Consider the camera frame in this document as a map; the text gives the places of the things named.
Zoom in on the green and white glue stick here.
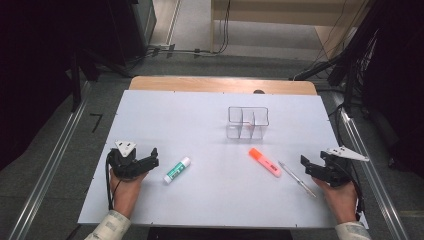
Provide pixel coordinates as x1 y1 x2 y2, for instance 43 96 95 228
162 156 192 185

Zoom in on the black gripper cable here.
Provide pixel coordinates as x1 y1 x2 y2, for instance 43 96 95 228
349 165 366 222
105 155 117 212

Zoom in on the clear plastic pen holder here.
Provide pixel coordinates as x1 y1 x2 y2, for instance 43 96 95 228
225 105 270 141

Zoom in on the person's left hand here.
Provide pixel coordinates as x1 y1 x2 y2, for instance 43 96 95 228
109 170 148 220

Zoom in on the clear white pen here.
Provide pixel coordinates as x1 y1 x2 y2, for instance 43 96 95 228
277 160 318 199

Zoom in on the dark cabinet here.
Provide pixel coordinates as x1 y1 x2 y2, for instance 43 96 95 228
109 0 158 67

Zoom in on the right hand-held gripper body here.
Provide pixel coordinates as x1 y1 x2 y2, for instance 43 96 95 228
317 146 371 188

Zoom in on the black hanging cable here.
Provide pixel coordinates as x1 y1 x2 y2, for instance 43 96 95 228
217 0 233 55

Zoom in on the wooden table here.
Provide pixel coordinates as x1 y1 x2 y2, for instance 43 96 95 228
128 75 318 97

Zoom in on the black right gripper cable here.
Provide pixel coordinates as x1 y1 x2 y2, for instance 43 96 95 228
349 165 366 222

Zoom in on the black stand with cables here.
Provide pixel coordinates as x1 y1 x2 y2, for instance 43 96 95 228
289 29 382 117

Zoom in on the black tripod stand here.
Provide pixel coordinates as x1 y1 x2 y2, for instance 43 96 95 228
65 46 135 112

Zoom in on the white power strip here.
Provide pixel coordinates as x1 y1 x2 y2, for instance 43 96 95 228
147 43 215 57

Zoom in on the person's right hand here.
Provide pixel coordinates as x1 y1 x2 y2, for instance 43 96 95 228
311 176 358 225

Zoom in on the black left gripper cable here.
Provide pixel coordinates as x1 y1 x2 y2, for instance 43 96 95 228
105 155 117 212

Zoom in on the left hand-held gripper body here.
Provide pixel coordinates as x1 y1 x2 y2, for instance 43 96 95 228
106 139 148 181

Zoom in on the orange highlighter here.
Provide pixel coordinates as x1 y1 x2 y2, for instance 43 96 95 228
248 147 283 179

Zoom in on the light wooden furniture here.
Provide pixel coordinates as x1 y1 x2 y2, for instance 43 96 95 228
209 0 372 62

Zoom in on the metal rail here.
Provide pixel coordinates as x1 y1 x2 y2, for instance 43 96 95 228
332 91 402 240
7 81 93 240

